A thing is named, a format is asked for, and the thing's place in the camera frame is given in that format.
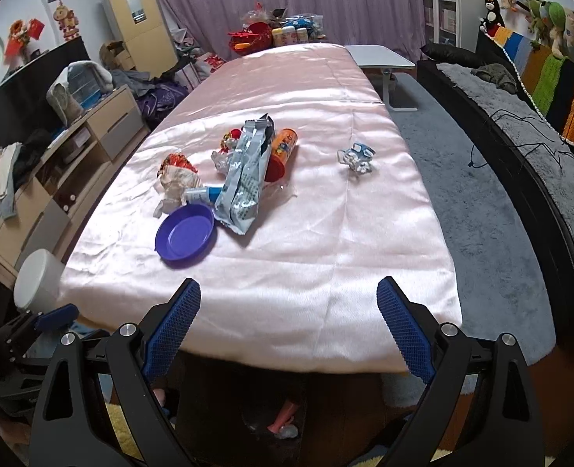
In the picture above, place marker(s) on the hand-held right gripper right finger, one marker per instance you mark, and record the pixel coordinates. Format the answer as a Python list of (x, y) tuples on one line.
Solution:
[(404, 326)]

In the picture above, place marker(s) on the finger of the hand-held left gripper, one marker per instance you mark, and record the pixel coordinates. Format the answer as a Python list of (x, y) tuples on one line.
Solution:
[(56, 317)]

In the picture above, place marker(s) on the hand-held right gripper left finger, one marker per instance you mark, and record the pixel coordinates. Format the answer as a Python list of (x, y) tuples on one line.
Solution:
[(175, 326)]

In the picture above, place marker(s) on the purple plastic plate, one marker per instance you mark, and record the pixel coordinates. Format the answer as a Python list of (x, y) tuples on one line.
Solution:
[(185, 236)]

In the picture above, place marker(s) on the dark plastic bin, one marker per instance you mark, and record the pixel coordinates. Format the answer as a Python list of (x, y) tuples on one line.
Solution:
[(219, 423)]

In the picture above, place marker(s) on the blue white tube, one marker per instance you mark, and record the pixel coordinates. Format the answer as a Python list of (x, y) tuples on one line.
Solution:
[(202, 194)]

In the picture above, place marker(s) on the red white wrapper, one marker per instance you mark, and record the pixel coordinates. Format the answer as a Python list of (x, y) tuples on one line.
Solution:
[(177, 180)]

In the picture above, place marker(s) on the silver blue snack bag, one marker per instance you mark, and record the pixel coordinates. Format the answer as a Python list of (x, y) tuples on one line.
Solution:
[(241, 189)]

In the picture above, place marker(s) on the clear plastic wrap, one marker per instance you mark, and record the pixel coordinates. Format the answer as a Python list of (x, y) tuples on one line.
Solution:
[(279, 192)]

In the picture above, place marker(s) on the small blue white wrapper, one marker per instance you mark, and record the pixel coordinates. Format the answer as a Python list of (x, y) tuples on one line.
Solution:
[(357, 158)]

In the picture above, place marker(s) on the red silver wrapper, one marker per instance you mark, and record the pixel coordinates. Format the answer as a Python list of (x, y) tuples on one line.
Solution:
[(226, 146)]

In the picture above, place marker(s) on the orange chip can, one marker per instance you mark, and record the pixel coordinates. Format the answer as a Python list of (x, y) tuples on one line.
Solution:
[(283, 148)]

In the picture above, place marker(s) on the light blue floor mat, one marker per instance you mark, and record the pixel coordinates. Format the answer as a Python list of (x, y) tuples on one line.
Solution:
[(92, 330)]

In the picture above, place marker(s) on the white cylindrical container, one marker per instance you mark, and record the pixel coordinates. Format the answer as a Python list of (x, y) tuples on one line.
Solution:
[(36, 279)]

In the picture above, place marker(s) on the grey rug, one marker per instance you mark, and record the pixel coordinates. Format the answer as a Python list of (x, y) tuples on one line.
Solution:
[(472, 233)]

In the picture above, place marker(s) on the pink satin tablecloth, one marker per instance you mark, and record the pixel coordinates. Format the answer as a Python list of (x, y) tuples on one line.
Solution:
[(292, 253)]

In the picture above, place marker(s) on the pink plastic item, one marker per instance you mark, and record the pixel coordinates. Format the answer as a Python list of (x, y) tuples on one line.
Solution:
[(283, 413)]

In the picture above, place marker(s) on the pile of clothes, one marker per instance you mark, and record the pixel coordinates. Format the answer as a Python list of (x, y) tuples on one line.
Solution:
[(4, 170)]

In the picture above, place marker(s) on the black sofa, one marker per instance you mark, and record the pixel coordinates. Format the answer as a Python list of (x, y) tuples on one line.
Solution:
[(535, 204)]

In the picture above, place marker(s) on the wooden television cabinet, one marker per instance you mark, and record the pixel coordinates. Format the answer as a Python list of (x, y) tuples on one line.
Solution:
[(116, 116)]

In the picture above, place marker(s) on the black television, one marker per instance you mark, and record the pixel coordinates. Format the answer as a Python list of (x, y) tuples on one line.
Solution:
[(19, 97)]

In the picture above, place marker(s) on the purple bag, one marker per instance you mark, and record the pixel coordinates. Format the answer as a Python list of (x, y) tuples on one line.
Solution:
[(163, 102)]

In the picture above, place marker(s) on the white cloth covered basket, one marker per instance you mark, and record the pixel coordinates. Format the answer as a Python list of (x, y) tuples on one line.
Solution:
[(75, 90)]

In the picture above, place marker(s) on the grey fluffy blanket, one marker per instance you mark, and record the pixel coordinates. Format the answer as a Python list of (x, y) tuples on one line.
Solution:
[(501, 112)]

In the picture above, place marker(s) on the grey clothes pile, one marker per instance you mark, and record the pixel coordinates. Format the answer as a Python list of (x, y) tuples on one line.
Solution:
[(136, 82)]

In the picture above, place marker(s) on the olive garment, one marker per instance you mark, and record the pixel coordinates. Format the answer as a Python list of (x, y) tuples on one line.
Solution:
[(494, 78)]

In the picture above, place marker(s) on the cardboard box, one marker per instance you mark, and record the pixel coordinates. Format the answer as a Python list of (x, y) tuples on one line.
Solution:
[(116, 56)]

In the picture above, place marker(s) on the white folding table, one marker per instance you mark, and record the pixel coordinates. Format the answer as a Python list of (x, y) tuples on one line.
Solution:
[(377, 56)]

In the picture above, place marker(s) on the black pillow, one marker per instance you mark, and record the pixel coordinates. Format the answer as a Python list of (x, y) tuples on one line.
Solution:
[(450, 54)]

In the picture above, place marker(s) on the red flower decoration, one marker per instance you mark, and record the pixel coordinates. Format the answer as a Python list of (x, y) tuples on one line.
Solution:
[(24, 36)]

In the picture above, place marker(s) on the striped crocheted blanket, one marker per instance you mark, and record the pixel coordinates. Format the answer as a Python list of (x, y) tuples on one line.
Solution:
[(554, 82)]

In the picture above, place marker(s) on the tall wooden cabinet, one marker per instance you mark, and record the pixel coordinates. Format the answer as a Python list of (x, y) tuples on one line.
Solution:
[(136, 34)]

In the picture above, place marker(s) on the hanging doll ornament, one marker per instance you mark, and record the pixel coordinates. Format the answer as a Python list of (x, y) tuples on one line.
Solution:
[(66, 22)]

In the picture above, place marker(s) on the red basket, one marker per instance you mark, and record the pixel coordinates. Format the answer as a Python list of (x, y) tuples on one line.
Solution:
[(250, 39)]

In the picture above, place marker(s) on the pile of blue white packets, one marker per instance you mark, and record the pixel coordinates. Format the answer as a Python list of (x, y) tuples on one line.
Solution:
[(309, 23)]

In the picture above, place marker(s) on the black white cat plush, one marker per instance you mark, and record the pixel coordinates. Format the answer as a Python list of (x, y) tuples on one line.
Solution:
[(491, 17)]

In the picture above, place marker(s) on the white bookshelf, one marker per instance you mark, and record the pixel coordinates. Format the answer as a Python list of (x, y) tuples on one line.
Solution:
[(445, 5)]

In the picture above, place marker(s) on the green frog plush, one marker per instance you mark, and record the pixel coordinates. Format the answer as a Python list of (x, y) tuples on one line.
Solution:
[(547, 12)]

